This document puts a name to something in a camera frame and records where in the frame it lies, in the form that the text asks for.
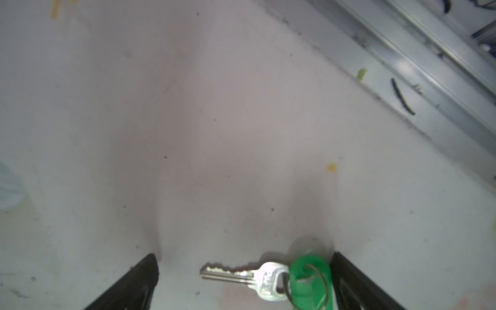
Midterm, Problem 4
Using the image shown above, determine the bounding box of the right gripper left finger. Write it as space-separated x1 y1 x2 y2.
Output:
85 253 160 310

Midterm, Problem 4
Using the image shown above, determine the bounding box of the silver key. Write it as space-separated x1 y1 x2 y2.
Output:
200 262 289 302

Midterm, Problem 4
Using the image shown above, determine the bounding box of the aluminium front rail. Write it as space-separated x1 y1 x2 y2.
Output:
267 1 495 185

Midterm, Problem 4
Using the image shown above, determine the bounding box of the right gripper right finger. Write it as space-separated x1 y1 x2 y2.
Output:
330 252 405 310

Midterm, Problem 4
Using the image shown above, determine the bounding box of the green key tag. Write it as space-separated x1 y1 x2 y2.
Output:
286 254 334 310

